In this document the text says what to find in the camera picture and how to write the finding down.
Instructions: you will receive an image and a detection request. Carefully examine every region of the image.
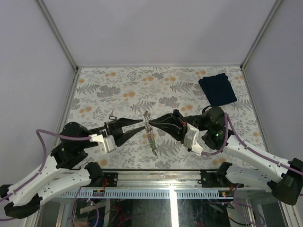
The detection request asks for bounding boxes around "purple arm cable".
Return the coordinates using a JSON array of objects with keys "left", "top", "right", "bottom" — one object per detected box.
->
[
  {"left": 0, "top": 129, "right": 93, "bottom": 222},
  {"left": 201, "top": 112, "right": 303, "bottom": 177}
]

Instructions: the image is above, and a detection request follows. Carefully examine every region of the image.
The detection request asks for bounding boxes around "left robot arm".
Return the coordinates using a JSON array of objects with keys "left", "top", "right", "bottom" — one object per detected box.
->
[{"left": 0, "top": 117, "right": 144, "bottom": 221}]

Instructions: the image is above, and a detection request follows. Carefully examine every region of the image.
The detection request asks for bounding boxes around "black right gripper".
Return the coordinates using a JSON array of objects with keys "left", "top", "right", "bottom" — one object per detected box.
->
[{"left": 149, "top": 109, "right": 209, "bottom": 144}]

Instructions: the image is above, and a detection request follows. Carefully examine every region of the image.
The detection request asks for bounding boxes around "large metal keyring disc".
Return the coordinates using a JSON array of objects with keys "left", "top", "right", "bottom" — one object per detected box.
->
[{"left": 143, "top": 111, "right": 158, "bottom": 157}]

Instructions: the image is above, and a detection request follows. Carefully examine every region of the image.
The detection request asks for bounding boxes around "dark blue folded cloth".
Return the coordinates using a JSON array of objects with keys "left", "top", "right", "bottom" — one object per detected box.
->
[{"left": 198, "top": 73, "right": 237, "bottom": 106}]

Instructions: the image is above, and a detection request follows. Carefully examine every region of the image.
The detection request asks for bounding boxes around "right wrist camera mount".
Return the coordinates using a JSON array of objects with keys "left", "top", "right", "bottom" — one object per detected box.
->
[{"left": 183, "top": 123, "right": 203, "bottom": 157}]

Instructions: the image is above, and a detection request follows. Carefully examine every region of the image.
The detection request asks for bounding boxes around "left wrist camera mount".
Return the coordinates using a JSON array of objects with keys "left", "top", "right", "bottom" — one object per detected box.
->
[{"left": 90, "top": 134, "right": 117, "bottom": 155}]

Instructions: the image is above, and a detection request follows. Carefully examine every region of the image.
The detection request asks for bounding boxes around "key with black white tag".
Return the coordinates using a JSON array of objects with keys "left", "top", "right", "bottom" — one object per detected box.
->
[{"left": 109, "top": 110, "right": 117, "bottom": 120}]

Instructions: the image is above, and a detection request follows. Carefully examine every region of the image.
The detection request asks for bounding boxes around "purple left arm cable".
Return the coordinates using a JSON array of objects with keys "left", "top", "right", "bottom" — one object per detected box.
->
[{"left": 0, "top": 129, "right": 93, "bottom": 222}]

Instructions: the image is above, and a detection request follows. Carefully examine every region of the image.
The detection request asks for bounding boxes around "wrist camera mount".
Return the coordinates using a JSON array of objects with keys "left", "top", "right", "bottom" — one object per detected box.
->
[
  {"left": 183, "top": 123, "right": 203, "bottom": 157},
  {"left": 90, "top": 134, "right": 117, "bottom": 155}
]

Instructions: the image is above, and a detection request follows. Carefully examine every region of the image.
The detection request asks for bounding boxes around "white slotted cable duct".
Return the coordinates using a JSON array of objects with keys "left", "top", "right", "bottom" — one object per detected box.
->
[{"left": 58, "top": 188, "right": 232, "bottom": 200}]

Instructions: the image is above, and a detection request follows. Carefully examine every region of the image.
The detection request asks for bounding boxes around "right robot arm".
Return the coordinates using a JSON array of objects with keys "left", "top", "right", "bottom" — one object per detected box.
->
[{"left": 149, "top": 105, "right": 303, "bottom": 205}]

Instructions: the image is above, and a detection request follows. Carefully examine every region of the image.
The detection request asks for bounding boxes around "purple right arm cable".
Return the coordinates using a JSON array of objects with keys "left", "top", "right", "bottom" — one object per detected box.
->
[{"left": 201, "top": 112, "right": 303, "bottom": 177}]

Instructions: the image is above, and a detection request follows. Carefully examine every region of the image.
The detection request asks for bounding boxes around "metal base rail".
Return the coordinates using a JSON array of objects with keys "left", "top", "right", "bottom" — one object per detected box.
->
[{"left": 103, "top": 169, "right": 231, "bottom": 189}]

